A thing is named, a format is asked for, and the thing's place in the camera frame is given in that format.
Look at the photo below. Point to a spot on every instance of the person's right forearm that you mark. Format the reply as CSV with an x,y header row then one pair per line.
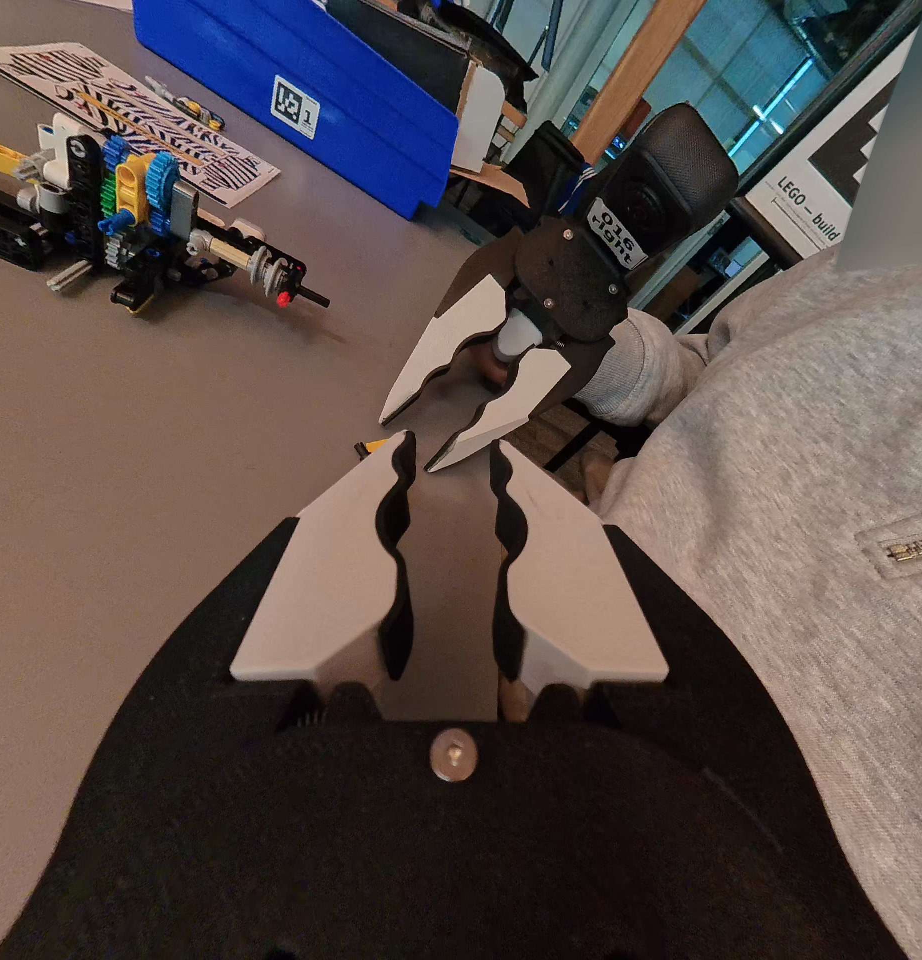
x,y
641,367

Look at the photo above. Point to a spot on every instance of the cardboard box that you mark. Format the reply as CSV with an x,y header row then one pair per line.
x,y
479,112

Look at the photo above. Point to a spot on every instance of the striped sticker sheet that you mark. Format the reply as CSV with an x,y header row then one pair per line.
x,y
232,176

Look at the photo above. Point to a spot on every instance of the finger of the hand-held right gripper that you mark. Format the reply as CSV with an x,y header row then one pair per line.
x,y
524,390
461,322

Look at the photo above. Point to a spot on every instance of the wooden beam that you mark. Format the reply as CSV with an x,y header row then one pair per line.
x,y
633,75

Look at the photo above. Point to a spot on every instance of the person's right hand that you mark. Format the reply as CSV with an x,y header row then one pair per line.
x,y
491,370

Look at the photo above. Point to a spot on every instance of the multicolour lego vehicle model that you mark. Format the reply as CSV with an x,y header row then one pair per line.
x,y
131,210

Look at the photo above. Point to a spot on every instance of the person in grey hoodie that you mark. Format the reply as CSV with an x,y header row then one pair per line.
x,y
768,600

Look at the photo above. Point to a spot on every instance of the white poster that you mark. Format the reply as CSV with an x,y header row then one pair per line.
x,y
798,206

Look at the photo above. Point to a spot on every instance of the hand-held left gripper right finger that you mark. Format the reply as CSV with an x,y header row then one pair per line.
x,y
581,600

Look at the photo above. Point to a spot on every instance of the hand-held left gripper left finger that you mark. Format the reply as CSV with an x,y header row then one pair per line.
x,y
318,592

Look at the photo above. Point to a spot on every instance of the small yellow lego piece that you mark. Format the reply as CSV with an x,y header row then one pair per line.
x,y
191,105

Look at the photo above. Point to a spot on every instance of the blue plastic bin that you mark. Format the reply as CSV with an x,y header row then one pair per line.
x,y
371,150

